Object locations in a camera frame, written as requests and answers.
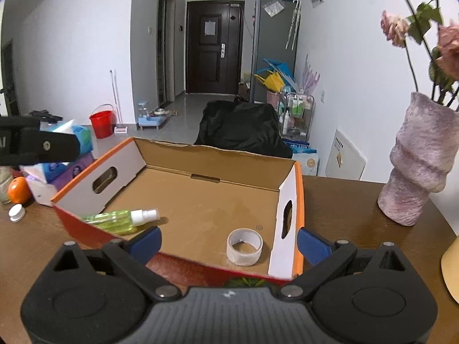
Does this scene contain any green spray bottle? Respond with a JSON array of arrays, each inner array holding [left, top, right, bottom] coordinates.
[[82, 208, 159, 236]]

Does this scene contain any blue tissue pack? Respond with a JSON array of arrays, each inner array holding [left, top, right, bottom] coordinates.
[[22, 119, 94, 183]]

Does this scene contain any orange fruit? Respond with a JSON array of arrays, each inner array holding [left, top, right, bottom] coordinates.
[[7, 176, 32, 204]]

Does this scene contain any blue folding hanger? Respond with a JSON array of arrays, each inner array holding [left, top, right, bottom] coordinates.
[[263, 58, 291, 79]]

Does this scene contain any white folded umbrella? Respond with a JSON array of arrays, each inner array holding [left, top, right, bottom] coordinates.
[[285, 0, 302, 51]]

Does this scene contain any purple wall decoration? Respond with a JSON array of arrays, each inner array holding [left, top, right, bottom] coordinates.
[[303, 54, 320, 95]]

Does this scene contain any orange cardboard box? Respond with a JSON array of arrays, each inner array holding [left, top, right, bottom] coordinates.
[[50, 137, 306, 281]]

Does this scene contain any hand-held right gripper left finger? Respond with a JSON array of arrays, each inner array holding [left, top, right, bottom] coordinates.
[[53, 226, 180, 302]]

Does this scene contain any clear plastic bag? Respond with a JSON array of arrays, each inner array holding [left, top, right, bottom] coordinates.
[[263, 0, 286, 18]]

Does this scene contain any purple white tissue pack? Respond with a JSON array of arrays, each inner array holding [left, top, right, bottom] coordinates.
[[26, 152, 96, 207]]

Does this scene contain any white tape roll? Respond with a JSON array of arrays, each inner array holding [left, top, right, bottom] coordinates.
[[227, 228, 263, 266]]

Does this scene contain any blue white package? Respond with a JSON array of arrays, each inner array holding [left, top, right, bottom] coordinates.
[[283, 140, 320, 177]]

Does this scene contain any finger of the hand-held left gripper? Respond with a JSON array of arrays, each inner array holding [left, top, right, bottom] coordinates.
[[0, 116, 81, 166]]

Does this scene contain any blue pet feeder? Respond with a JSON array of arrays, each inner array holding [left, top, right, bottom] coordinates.
[[137, 101, 171, 130]]

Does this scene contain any dried pink rose bouquet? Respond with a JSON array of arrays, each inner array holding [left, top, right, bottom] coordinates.
[[380, 0, 459, 112]]

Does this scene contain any wire storage cart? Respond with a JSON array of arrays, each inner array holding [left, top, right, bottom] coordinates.
[[276, 91, 316, 140]]

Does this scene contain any black bag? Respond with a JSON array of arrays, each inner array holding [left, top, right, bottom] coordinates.
[[195, 99, 293, 159]]

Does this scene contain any pink textured vase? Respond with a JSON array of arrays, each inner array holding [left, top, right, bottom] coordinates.
[[377, 92, 459, 227]]

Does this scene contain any dark brown entrance door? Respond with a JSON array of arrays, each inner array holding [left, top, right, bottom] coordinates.
[[186, 1, 244, 95]]

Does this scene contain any grey refrigerator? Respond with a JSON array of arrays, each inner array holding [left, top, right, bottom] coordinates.
[[250, 0, 300, 104]]

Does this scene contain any white flat board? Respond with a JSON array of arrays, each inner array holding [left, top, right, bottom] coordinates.
[[325, 129, 367, 181]]

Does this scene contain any beige round object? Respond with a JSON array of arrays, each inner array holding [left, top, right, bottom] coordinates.
[[440, 236, 459, 307]]

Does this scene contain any white mop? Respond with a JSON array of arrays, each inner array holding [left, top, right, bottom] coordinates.
[[109, 69, 128, 134]]

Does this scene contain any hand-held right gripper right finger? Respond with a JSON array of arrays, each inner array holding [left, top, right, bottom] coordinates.
[[280, 227, 407, 300]]

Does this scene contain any red bucket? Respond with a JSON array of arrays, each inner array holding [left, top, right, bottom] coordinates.
[[89, 104, 116, 139]]

